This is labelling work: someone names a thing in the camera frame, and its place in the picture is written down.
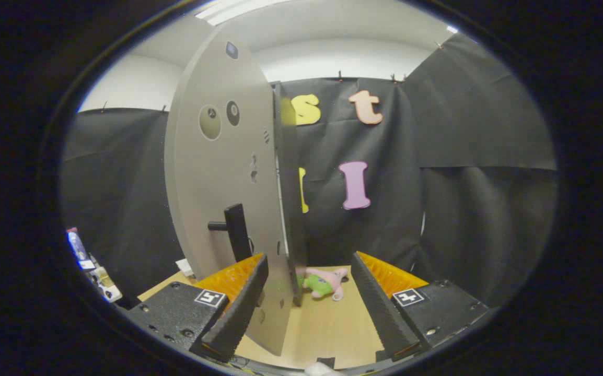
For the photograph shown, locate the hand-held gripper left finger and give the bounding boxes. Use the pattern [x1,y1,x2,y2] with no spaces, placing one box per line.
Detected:
[126,253,270,362]

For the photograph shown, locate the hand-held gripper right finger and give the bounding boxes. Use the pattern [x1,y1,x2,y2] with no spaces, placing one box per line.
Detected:
[350,251,490,362]

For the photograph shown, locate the black door handle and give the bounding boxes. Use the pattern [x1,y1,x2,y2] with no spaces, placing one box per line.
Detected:
[208,203,253,263]

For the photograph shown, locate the grey shoe cabinet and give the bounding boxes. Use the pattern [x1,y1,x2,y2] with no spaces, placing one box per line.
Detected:
[272,81,307,307]

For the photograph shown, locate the pink green plush toy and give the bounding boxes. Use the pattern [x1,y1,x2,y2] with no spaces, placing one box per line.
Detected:
[297,267,349,302]

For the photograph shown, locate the pale cluttered objects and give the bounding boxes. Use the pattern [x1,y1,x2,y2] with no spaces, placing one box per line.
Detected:
[87,255,123,303]

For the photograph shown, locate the blue white object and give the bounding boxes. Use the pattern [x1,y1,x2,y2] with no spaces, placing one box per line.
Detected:
[66,227,96,271]

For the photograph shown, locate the black backdrop cloth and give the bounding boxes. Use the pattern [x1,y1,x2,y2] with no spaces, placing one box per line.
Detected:
[60,34,558,309]

